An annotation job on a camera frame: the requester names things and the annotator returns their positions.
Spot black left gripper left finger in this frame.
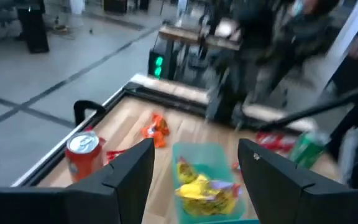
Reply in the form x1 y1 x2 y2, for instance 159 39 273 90
0 138 155 224

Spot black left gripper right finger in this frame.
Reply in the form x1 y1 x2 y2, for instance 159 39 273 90
237 138 358 224

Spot small red candy bag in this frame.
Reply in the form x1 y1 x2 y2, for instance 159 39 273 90
106 149 127 164

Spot large yellow candy bag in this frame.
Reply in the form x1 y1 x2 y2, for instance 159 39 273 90
175 174 242 217

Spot orange candy pack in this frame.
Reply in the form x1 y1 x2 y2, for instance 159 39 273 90
140 113 170 149

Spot red soda can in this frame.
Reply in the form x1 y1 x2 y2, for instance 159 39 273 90
65 130 104 183

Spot green soda can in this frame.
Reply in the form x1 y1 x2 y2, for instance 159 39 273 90
289 132 331 169

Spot dark teal plastic bin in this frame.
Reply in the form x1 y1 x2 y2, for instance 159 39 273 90
197 219 260 224

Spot translucent light green bin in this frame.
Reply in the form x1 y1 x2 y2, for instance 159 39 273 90
172 142 248 224

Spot black box green lights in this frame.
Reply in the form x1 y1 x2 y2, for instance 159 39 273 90
147 49 169 80

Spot black floor cabinet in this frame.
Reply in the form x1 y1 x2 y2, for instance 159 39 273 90
16 0 50 54

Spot wooden background table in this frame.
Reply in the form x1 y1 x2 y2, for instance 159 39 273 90
158 23 242 51

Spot black frame clamp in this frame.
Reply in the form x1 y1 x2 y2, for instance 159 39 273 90
73 100 107 127

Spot black aluminium table frame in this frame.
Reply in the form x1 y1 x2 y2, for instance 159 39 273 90
11 81 319 187

